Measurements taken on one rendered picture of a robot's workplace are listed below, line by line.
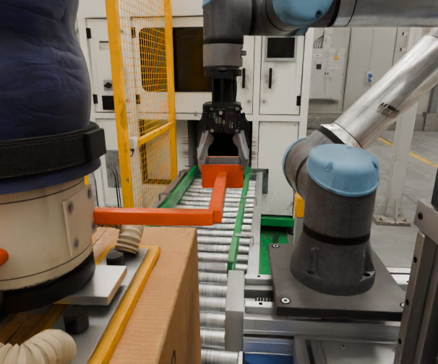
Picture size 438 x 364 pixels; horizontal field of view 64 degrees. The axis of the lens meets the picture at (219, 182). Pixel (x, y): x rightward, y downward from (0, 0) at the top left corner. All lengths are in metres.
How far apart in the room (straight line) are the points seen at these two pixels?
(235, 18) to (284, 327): 0.55
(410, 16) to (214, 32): 0.31
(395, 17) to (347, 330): 0.52
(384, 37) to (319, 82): 1.87
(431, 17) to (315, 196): 0.32
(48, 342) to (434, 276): 0.43
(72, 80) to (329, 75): 9.02
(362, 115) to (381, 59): 9.26
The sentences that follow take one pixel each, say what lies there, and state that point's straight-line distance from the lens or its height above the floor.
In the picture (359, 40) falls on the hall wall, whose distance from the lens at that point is 9.84.
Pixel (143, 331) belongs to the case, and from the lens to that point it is 0.51.
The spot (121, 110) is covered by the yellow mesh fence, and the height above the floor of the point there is 1.21.
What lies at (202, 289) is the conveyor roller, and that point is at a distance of 1.51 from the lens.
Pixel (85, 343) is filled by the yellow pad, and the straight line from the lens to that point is 0.48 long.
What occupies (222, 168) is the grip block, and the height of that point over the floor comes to 1.21.
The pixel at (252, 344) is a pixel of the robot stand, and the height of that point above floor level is 0.92.
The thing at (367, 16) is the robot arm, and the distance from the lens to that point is 0.60.
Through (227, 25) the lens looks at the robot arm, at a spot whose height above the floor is 1.48.
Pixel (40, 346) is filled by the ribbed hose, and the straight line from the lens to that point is 0.41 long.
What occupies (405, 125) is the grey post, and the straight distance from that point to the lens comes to 3.64.
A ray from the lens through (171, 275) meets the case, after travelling 0.62.
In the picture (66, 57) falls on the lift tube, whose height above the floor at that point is 1.41.
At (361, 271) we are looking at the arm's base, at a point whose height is 1.08.
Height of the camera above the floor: 1.40
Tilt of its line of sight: 17 degrees down
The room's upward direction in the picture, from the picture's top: straight up
